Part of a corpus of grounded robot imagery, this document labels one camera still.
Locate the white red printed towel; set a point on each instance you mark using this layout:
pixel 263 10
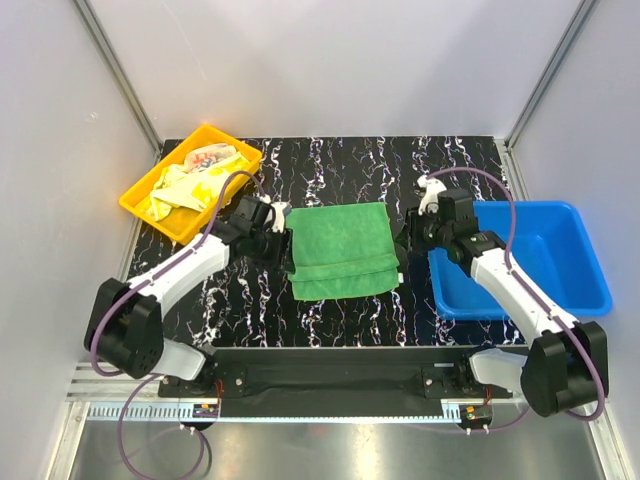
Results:
pixel 204 157

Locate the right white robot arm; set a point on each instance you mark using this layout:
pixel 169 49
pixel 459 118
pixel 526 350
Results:
pixel 566 365

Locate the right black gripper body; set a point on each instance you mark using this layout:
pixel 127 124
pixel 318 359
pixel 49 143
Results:
pixel 426 231

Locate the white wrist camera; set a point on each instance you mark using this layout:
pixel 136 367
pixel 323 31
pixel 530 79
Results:
pixel 277 211
pixel 431 188

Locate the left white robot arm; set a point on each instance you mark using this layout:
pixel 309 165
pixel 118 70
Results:
pixel 125 332

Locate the blue plastic bin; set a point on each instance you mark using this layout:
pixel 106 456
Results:
pixel 552 246

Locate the aluminium frame rail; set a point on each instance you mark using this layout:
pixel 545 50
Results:
pixel 132 400

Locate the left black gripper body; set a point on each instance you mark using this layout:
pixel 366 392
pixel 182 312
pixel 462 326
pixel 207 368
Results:
pixel 268 247

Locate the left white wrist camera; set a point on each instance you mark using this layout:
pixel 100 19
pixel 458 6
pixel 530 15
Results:
pixel 277 211

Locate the yellow patterned towel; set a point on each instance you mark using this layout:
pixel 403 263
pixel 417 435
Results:
pixel 194 191

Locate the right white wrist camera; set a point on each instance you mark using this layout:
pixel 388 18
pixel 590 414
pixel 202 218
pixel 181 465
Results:
pixel 431 188

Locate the green microfibre towel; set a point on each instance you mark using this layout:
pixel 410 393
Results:
pixel 342 252

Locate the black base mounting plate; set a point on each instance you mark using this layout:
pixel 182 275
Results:
pixel 330 384

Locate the yellow plastic tray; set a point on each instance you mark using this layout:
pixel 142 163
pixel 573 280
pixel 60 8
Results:
pixel 182 224

